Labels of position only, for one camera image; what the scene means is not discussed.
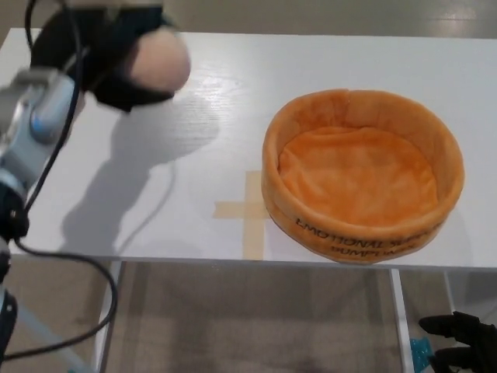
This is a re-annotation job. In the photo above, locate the beige masking tape strip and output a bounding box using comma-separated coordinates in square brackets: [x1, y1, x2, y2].
[242, 170, 266, 260]
[214, 200, 269, 220]

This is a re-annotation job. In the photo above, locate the pink round plush toy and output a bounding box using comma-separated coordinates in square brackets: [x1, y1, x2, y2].
[130, 31, 193, 95]

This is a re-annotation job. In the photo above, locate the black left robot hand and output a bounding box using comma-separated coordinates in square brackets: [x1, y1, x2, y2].
[30, 0, 179, 113]

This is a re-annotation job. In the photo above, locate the orange plush round basket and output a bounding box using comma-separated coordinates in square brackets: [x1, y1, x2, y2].
[262, 88, 466, 265]

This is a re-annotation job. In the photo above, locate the teal dotted object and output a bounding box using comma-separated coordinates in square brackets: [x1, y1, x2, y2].
[410, 336, 434, 373]

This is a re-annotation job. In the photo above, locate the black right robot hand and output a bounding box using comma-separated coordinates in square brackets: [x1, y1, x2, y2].
[419, 310, 497, 373]

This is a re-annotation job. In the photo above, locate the white table leg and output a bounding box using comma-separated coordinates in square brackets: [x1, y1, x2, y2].
[389, 269, 413, 373]
[96, 260, 126, 373]
[441, 270, 460, 314]

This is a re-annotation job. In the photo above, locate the blue-grey metal bar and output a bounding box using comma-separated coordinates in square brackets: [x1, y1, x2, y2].
[15, 305, 94, 373]

